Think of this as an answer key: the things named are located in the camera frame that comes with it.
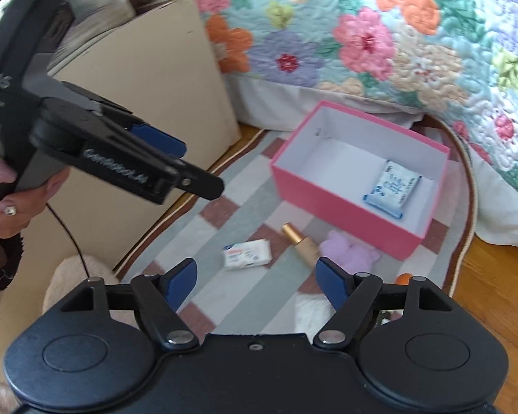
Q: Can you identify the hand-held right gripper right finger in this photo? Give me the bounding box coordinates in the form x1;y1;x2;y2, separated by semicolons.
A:
314;256;454;348

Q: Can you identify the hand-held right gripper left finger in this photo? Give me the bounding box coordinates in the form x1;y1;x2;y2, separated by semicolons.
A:
60;258;199;350

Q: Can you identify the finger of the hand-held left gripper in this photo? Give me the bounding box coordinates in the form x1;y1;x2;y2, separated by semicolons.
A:
69;130;225;206
90;97;187;160

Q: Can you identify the gold foundation bottle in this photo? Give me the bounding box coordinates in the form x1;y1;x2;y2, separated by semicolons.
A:
281;222;322;270

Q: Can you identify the white tissue packet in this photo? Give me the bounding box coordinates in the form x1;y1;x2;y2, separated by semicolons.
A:
223;238;274;272

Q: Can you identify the pink cardboard box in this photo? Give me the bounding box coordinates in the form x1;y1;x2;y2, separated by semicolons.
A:
270;100;452;262

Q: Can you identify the person's left forearm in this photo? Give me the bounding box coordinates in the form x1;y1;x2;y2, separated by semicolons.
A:
0;235;25;295

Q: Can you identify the person's left hand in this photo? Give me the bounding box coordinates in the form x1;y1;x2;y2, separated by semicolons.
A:
0;155;72;241

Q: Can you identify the purple plush toy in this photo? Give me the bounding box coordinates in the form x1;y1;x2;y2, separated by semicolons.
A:
318;229;383;279

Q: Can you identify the beige cabinet panel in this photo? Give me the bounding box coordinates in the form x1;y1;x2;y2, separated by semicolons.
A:
9;0;242;277

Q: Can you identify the checkered rug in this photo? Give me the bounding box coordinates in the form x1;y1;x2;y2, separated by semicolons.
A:
112;114;478;338

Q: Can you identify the pale striped cloth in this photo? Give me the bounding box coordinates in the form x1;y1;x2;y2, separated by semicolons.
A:
47;0;143;70

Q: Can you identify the blue white patterned packet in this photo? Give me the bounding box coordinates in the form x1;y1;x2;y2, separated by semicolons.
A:
364;159;423;220

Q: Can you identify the beige fluffy slipper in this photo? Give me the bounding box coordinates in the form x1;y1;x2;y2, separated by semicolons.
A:
43;255;118;312

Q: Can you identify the floral quilt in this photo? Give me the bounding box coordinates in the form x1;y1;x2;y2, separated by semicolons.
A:
138;0;518;208

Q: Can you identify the black cable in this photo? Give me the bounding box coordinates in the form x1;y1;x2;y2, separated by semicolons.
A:
47;204;90;279

